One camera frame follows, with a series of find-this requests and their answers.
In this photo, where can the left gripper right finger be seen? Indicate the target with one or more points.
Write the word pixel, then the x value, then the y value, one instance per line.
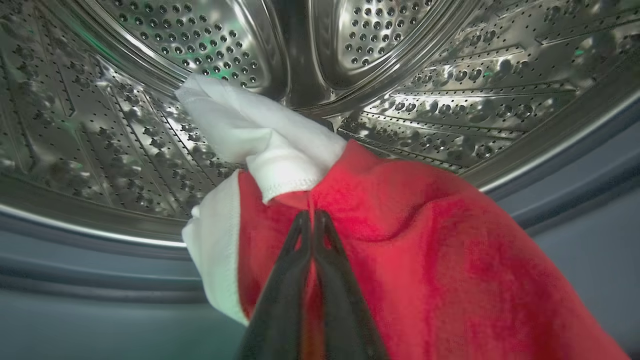
pixel 345 310

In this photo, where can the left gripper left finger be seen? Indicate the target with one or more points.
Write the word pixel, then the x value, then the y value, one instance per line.
pixel 282 310

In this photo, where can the red garment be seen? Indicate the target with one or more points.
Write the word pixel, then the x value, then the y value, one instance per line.
pixel 450 250

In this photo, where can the white garment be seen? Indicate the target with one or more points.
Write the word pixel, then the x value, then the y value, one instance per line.
pixel 260 130

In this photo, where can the grey rubber door gasket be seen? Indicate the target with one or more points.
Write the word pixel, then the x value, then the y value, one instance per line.
pixel 75 280

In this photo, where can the steel washing machine drum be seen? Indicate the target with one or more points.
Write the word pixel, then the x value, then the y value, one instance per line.
pixel 100 125

